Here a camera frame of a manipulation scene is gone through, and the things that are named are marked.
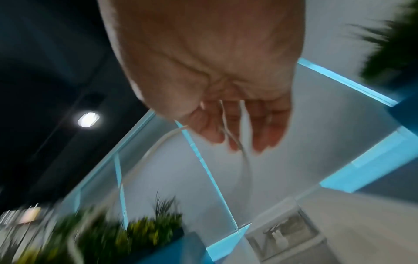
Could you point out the white mini drawer box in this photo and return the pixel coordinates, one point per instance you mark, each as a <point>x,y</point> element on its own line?
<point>287,232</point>

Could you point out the white roller blind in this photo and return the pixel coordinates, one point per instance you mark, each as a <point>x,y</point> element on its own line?
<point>156,175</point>
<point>294,134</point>

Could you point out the person's right hand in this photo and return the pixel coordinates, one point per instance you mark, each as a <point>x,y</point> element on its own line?
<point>209,51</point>

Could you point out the black ceiling spotlight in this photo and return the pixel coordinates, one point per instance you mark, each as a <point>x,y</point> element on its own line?
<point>88,119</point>

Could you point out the green plant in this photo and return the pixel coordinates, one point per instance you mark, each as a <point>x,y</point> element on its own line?
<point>98,237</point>
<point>392,46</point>

